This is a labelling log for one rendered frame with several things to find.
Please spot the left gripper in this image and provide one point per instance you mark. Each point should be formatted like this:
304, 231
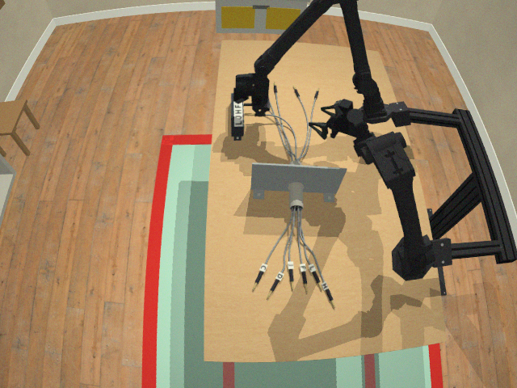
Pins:
329, 124

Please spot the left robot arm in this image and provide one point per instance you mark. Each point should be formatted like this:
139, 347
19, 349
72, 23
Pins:
388, 155

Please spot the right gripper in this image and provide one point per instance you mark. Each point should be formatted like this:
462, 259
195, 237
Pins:
264, 107

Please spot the black jack plug with white tag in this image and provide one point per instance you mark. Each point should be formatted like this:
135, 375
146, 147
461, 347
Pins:
325, 287

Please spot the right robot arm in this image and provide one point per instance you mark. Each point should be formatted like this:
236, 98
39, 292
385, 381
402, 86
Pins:
247, 84

